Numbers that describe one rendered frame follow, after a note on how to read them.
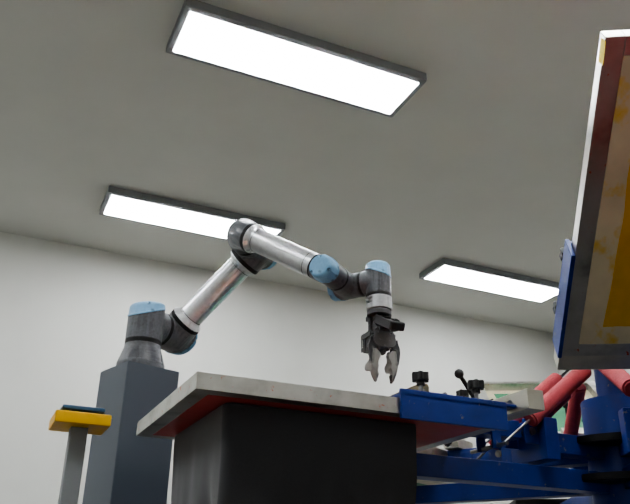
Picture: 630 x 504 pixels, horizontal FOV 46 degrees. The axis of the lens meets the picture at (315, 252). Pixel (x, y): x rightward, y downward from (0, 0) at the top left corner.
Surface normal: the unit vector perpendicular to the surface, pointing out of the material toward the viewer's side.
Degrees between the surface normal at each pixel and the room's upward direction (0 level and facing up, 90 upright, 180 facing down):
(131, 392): 90
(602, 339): 148
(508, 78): 180
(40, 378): 90
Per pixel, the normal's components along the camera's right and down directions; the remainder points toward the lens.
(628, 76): -0.07, 0.55
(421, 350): 0.41, -0.37
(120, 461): 0.66, -0.30
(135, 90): -0.02, 0.91
